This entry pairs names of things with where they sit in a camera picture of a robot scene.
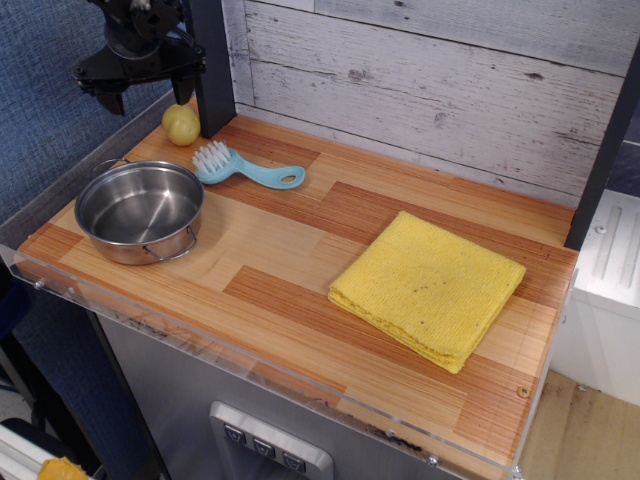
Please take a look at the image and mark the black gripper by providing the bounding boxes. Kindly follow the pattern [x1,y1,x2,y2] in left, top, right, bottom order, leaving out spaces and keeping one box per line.
[72,37,206,116]

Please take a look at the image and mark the dark upright post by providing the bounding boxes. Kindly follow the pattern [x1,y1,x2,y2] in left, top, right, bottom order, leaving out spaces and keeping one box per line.
[184,0,236,138]
[564,42,639,251]

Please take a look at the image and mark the folded yellow cloth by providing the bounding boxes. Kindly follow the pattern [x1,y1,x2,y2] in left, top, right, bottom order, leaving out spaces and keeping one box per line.
[328,212,526,374]

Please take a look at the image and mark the white ribbed side cabinet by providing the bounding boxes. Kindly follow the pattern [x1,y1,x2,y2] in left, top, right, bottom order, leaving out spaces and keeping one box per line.
[550,190,639,405]

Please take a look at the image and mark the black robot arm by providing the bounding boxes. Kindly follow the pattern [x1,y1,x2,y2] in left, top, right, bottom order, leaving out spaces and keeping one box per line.
[73,0,206,115]

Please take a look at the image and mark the yellow object bottom left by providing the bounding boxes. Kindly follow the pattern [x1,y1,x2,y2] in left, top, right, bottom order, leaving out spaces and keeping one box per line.
[36,457,89,480]

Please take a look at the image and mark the light blue scrub brush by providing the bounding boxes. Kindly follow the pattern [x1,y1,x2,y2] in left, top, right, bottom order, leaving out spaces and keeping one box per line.
[192,141,306,190]

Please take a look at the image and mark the stainless steel pot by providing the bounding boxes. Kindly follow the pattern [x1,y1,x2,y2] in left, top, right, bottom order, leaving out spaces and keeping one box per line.
[74,161,204,266]

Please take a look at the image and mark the silver dispenser button panel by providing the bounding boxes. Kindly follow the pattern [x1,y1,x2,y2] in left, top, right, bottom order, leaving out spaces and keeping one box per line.
[209,401,334,479]

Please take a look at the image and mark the dark right upright post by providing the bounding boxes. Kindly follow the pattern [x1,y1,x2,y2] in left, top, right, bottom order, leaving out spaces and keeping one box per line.
[564,42,639,251]

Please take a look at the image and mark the clear acrylic edge guard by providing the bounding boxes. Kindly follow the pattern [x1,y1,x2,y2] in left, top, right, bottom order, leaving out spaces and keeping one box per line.
[1,243,567,479]

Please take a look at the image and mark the grey metal side rail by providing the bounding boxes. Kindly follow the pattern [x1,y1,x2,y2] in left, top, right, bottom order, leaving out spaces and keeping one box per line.
[1,92,173,249]

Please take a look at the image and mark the yellow potato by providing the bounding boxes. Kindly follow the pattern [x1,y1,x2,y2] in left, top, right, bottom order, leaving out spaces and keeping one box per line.
[162,104,201,146]

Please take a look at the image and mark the dark left upright post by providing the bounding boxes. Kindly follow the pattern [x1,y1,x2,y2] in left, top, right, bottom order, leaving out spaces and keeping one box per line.
[184,0,236,138]

